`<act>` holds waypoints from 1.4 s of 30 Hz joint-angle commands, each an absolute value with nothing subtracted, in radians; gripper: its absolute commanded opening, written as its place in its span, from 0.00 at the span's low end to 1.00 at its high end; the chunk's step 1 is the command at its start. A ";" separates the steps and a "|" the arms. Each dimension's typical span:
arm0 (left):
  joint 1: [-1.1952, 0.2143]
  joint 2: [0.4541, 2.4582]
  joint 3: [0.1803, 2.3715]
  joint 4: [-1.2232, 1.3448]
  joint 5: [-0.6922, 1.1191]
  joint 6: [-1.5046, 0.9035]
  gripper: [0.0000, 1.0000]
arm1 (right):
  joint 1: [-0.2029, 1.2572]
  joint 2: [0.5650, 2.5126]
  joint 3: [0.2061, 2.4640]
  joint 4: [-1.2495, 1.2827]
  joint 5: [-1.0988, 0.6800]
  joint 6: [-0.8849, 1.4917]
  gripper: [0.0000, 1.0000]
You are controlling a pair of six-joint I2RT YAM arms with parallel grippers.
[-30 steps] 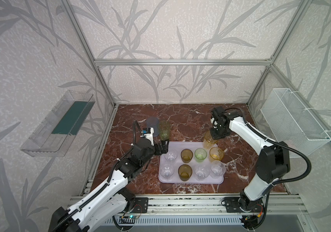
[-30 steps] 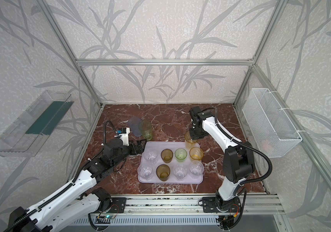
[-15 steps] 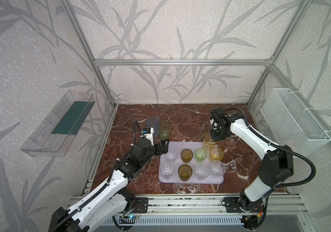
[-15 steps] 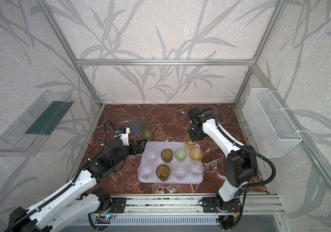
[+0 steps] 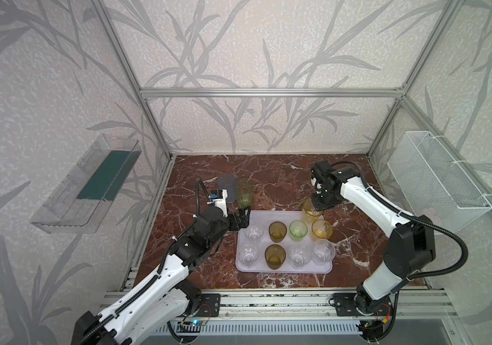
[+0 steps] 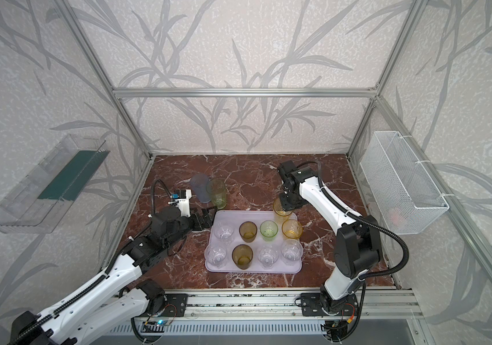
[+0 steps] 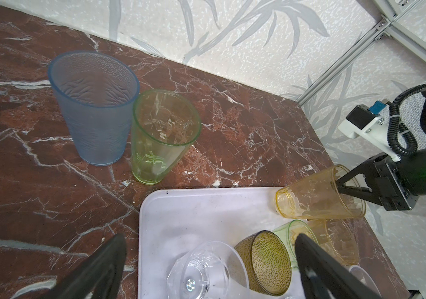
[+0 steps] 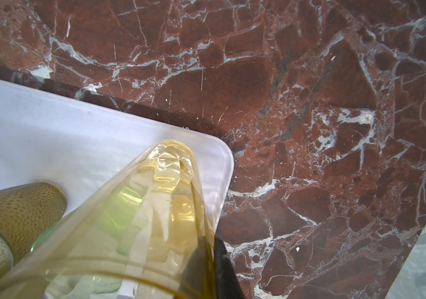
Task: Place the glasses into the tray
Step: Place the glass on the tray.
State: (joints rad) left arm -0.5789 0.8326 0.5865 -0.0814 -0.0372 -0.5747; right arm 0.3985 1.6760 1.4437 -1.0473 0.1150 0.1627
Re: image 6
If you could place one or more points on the small green plastic cup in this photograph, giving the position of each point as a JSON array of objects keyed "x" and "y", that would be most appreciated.
[{"x": 269, "y": 230}]

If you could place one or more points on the green pad in bin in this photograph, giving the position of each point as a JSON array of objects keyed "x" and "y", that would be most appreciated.
[{"x": 72, "y": 179}]

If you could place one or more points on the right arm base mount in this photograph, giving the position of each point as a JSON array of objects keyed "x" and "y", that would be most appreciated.
[{"x": 318, "y": 304}]

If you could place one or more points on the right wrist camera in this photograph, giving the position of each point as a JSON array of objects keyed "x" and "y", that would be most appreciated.
[{"x": 285, "y": 169}]

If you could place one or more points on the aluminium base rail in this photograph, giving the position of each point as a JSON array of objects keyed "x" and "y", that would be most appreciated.
[{"x": 285, "y": 304}]

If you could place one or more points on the small circuit board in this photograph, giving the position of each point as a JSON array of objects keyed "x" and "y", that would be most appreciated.
[{"x": 157, "y": 323}]

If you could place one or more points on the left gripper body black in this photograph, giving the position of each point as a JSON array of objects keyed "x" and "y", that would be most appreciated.
[{"x": 183, "y": 226}]

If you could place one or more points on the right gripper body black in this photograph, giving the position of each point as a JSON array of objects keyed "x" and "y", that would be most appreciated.
[{"x": 290, "y": 202}]

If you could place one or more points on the white wire mesh basket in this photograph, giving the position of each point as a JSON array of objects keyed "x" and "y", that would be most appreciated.
[{"x": 405, "y": 194}]

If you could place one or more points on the clear faceted cup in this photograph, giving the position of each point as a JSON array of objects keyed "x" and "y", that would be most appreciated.
[
  {"x": 224, "y": 231},
  {"x": 291, "y": 252},
  {"x": 216, "y": 255},
  {"x": 267, "y": 256}
]

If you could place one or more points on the clear plastic wall bin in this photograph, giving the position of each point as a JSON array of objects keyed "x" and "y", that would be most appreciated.
[{"x": 21, "y": 212}]

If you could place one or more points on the tall green plastic cup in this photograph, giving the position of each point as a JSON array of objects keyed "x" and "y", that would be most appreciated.
[{"x": 217, "y": 191}]

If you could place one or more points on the amber dimpled cup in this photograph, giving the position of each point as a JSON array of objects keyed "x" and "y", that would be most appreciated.
[
  {"x": 248, "y": 231},
  {"x": 242, "y": 256}
]

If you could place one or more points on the blue frosted plastic cup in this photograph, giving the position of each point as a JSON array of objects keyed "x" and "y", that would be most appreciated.
[{"x": 198, "y": 185}]

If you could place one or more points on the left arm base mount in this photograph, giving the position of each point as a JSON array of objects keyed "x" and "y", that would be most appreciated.
[{"x": 172, "y": 305}]

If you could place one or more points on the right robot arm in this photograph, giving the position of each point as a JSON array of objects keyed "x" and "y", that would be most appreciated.
[{"x": 357, "y": 247}]

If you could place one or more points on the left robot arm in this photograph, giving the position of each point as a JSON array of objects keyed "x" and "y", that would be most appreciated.
[{"x": 116, "y": 293}]

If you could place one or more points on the yellow transparent plastic cup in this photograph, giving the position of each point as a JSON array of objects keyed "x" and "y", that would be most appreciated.
[{"x": 292, "y": 229}]

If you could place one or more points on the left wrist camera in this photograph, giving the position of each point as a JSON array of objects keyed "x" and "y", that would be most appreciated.
[{"x": 181, "y": 200}]

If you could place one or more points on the tall yellow plastic cup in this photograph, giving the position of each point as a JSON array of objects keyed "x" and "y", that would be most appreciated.
[{"x": 280, "y": 215}]

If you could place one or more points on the lilac plastic tray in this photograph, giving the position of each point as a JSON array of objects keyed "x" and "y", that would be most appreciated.
[{"x": 236, "y": 218}]

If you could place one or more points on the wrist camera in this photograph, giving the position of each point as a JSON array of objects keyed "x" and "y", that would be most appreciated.
[
  {"x": 181, "y": 200},
  {"x": 285, "y": 169}
]

